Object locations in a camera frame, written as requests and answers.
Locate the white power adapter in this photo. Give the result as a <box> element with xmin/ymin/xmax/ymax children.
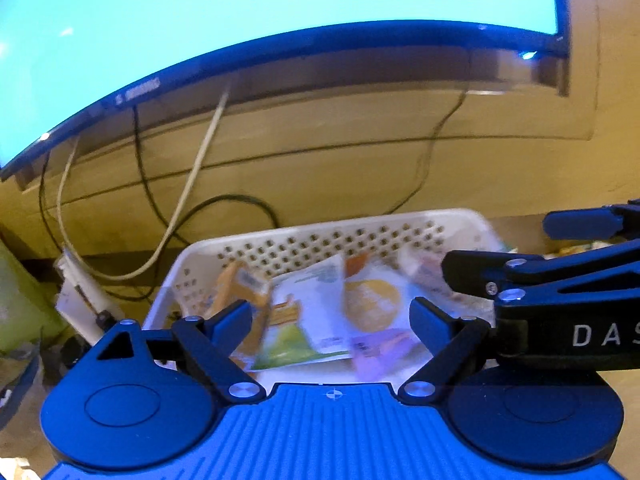
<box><xmin>54</xmin><ymin>249</ymin><xmax>124</xmax><ymax>346</ymax></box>

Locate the small floral tissue pack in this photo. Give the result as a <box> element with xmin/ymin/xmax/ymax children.
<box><xmin>397</xmin><ymin>246</ymin><xmax>471</xmax><ymax>306</ymax></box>

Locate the beige cable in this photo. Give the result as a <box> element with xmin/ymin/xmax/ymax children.
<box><xmin>55</xmin><ymin>84</ymin><xmax>232</xmax><ymax>282</ymax></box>

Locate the white perforated plastic basket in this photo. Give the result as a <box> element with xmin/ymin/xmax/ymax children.
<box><xmin>140</xmin><ymin>208</ymin><xmax>507</xmax><ymax>396</ymax></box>

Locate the brown cardboard snack box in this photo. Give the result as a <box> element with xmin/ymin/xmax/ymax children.
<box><xmin>204</xmin><ymin>261</ymin><xmax>271</xmax><ymax>370</ymax></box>

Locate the black hanging cable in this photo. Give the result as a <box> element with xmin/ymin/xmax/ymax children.
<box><xmin>384</xmin><ymin>86</ymin><xmax>471</xmax><ymax>216</ymax></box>

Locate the black looped cable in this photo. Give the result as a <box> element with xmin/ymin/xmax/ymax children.
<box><xmin>130</xmin><ymin>104</ymin><xmax>280</xmax><ymax>306</ymax></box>

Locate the samsung monitor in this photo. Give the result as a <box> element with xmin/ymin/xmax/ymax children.
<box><xmin>1</xmin><ymin>0</ymin><xmax>570</xmax><ymax>178</ymax></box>

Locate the white green illustrated booklet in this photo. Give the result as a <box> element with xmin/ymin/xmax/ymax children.
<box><xmin>253</xmin><ymin>254</ymin><xmax>349</xmax><ymax>372</ymax></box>

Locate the green floral bag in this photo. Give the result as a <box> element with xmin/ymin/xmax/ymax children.
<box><xmin>1</xmin><ymin>246</ymin><xmax>66</xmax><ymax>430</ymax></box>

